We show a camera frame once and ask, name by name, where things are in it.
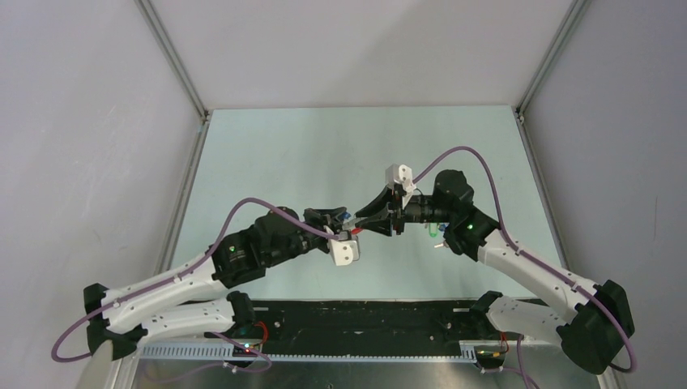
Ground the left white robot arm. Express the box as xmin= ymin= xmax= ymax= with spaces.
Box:
xmin=83 ymin=207 xmax=360 ymax=360

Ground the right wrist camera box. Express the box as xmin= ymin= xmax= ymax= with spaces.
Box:
xmin=385 ymin=164 xmax=416 ymax=196

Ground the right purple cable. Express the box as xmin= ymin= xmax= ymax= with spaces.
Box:
xmin=411 ymin=146 xmax=640 ymax=389

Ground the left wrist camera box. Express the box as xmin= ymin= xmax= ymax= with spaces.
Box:
xmin=327 ymin=233 xmax=360 ymax=267

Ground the aluminium frame post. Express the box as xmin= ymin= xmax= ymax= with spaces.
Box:
xmin=134 ymin=0 xmax=211 ymax=122
xmin=514 ymin=0 xmax=591 ymax=124

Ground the purple cable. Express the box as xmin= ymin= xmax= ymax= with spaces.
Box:
xmin=50 ymin=197 xmax=344 ymax=374
xmin=411 ymin=146 xmax=640 ymax=389

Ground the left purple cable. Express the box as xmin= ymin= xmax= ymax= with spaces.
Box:
xmin=50 ymin=197 xmax=344 ymax=374

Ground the left aluminium frame post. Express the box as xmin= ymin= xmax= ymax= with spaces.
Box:
xmin=134 ymin=0 xmax=211 ymax=122

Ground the right aluminium frame post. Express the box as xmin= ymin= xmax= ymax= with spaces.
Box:
xmin=514 ymin=0 xmax=591 ymax=124

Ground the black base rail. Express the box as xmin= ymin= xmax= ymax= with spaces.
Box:
xmin=224 ymin=300 xmax=503 ymax=357

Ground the white slotted cable duct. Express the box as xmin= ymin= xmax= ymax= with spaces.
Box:
xmin=139 ymin=342 xmax=477 ymax=363

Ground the bunch of tagged keys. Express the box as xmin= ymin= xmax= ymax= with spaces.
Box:
xmin=425 ymin=223 xmax=449 ymax=249

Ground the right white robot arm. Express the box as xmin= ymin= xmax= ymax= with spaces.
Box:
xmin=355 ymin=167 xmax=635 ymax=374

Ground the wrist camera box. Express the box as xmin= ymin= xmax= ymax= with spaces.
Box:
xmin=385 ymin=164 xmax=416 ymax=196
xmin=327 ymin=233 xmax=360 ymax=267

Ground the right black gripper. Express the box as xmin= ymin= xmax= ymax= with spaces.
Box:
xmin=355 ymin=186 xmax=453 ymax=238

